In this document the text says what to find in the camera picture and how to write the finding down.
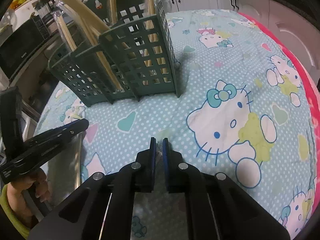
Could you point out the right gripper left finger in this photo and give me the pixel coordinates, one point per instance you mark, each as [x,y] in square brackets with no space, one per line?
[102,206]

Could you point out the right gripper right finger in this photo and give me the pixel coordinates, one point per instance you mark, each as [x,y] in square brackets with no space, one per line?
[216,206]

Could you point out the yellow green sleeve forearm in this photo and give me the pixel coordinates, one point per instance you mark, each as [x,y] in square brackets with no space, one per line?
[11,227]

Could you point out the person's left hand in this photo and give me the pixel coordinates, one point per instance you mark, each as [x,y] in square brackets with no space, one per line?
[16,200]

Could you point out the Hello Kitty blue tablecloth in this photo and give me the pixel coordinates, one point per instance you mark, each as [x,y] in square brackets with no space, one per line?
[248,108]

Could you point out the black microwave oven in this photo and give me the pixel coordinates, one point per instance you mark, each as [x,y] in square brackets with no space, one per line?
[21,43]

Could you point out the green plastic utensil basket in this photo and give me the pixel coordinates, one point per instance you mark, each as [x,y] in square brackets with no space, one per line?
[133,59]

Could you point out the black blender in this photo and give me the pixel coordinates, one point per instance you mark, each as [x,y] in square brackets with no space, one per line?
[44,8]

